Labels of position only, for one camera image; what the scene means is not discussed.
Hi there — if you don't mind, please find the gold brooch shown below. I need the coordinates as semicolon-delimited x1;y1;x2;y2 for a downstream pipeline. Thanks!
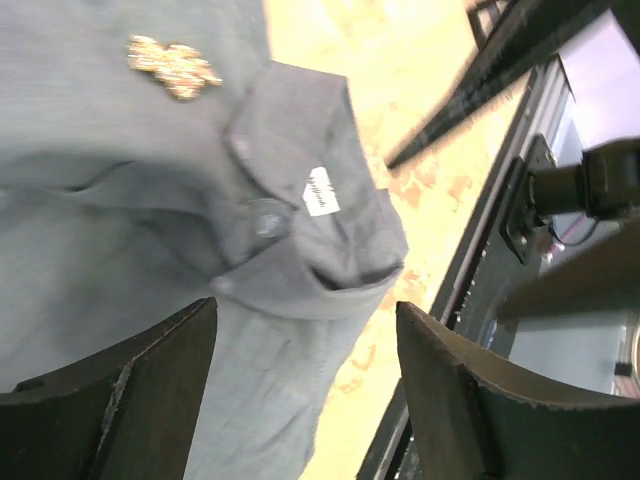
127;35;224;101

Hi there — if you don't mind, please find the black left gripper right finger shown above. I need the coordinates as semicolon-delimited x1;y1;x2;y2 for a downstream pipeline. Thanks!
396;302;639;480

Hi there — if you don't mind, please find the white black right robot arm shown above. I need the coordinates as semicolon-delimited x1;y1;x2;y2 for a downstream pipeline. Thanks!
496;138;639;325

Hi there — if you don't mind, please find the black rectangular frame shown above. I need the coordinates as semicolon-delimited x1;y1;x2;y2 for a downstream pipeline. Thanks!
387;0;639;170

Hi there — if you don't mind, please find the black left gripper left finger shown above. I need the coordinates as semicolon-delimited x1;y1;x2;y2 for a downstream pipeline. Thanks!
1;298;217;480

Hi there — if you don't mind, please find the grey button-up shirt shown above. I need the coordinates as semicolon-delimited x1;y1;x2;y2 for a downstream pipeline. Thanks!
1;1;407;479

